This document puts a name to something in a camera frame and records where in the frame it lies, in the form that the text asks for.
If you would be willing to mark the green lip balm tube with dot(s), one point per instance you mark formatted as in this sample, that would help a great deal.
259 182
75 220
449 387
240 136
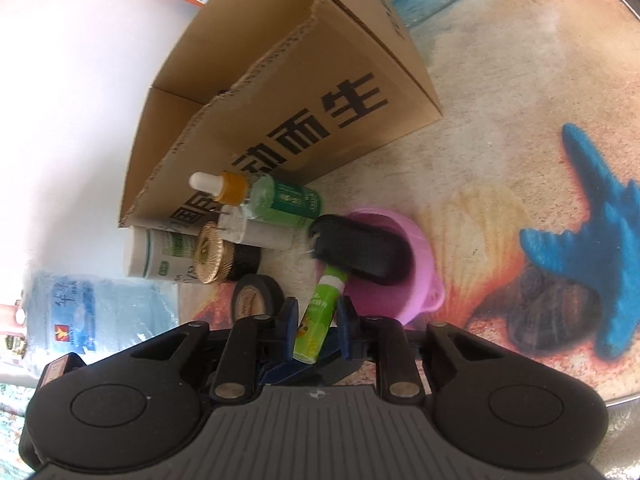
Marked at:
315 320

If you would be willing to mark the black tape roll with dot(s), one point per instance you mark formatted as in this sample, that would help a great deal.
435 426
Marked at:
271 287

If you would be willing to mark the pink object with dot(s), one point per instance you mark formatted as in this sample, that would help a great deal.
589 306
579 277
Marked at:
9 317

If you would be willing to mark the beach printed mat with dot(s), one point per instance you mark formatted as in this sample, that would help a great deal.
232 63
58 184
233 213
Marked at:
500 110

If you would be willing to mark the clear water bottle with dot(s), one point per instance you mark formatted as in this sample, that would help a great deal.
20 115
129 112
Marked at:
100 310

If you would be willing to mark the gold lid black jar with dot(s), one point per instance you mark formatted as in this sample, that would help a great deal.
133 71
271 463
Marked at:
210 255

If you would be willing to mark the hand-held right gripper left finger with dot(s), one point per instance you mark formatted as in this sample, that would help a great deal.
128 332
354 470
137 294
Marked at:
289 325

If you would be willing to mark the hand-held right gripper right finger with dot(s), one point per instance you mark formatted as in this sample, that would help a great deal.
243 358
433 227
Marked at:
347 327

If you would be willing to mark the black oval case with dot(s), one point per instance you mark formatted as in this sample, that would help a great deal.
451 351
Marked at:
360 250

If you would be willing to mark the green dropper bottle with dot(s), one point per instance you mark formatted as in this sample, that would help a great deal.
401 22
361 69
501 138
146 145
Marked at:
285 202

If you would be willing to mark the pink plastic bowl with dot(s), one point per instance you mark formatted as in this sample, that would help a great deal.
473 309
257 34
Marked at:
425 270

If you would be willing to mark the white green cylindrical container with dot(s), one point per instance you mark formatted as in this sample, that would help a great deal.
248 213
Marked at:
160 255

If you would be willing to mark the brown cardboard box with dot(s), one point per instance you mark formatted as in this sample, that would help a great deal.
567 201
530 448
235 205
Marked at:
310 60

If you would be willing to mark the white tube bottle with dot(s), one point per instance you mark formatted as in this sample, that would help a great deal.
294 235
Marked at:
265 235

